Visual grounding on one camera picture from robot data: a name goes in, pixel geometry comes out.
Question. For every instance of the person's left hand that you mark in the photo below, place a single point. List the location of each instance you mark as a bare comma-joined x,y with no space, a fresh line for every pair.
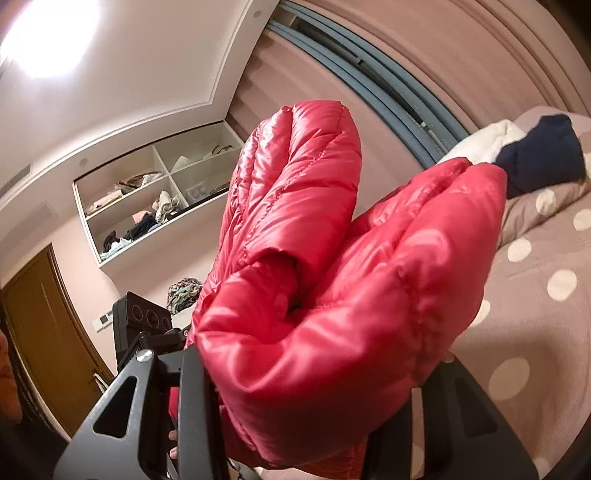
173,436

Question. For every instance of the ceiling air vent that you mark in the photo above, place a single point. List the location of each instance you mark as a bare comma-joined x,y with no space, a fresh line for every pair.
14,181

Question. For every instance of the pink curtain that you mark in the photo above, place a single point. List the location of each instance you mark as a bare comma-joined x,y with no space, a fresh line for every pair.
461,55

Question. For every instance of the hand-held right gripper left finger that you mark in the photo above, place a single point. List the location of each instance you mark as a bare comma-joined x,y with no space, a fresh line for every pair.
194,415

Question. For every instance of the white wall shelf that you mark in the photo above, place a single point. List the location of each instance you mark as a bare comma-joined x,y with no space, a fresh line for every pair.
138,194

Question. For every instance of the pink polka-dot blanket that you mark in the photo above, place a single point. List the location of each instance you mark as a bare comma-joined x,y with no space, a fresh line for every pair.
531,323

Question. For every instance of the navy blue garment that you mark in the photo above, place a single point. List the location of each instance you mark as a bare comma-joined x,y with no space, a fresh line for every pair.
540,157

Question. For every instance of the brown bag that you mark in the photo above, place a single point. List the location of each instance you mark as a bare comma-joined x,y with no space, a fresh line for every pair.
138,179

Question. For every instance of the blue-grey window frame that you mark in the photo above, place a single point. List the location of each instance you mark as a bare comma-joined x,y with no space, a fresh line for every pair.
369,78

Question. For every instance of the dark folded clothes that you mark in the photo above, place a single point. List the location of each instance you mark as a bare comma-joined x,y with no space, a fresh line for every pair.
138,227

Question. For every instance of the white crumpled cloth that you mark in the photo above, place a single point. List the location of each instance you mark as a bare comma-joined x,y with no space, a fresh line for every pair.
166,205

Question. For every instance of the wall light switch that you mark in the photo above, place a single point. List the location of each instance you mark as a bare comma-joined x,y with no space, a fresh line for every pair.
104,319

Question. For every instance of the white fluffy garment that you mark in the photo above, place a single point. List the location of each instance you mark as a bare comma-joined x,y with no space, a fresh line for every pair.
480,138

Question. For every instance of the brown wooden door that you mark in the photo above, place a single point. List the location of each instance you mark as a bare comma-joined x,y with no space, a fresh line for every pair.
51,341

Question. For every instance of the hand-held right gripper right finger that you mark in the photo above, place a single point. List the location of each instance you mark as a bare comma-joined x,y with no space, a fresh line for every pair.
441,415

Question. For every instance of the red puffer jacket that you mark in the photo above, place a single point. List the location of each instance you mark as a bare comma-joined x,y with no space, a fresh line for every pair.
323,300

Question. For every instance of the ceiling light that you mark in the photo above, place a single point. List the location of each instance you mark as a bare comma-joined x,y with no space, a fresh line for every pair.
51,32

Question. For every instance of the patterned cloth heap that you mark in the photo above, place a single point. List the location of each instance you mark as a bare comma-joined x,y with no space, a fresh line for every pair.
184,293

